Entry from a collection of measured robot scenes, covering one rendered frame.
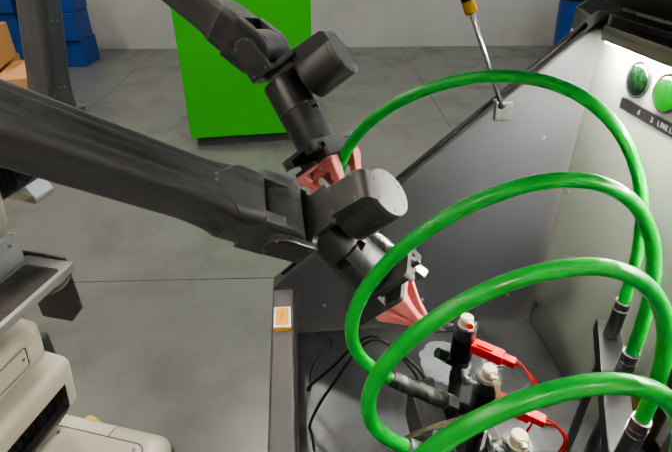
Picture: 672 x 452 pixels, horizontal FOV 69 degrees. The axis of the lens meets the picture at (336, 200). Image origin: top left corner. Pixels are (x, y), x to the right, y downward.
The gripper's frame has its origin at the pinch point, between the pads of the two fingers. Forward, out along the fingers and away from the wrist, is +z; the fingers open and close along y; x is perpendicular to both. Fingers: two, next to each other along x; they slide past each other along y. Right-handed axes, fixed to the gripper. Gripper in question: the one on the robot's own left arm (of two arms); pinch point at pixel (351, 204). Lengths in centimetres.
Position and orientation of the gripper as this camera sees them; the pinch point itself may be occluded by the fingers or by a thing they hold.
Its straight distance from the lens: 66.6
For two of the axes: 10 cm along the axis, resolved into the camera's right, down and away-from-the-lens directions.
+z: 4.8, 8.7, -0.9
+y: 5.6, -2.3, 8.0
